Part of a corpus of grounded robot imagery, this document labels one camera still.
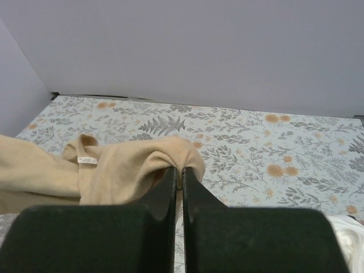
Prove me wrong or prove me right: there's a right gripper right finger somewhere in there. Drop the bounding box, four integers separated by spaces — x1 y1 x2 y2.
181 168 349 273

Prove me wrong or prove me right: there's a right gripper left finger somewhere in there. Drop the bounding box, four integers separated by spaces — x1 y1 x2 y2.
1 167 177 272

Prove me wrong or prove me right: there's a floral patterned table mat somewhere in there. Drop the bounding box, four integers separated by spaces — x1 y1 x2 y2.
14 95 364 273

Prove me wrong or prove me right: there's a beige t shirt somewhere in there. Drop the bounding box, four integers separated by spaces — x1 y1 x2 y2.
1 134 205 214

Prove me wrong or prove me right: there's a white t shirt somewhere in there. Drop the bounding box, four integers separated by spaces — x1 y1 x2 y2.
327 214 364 273

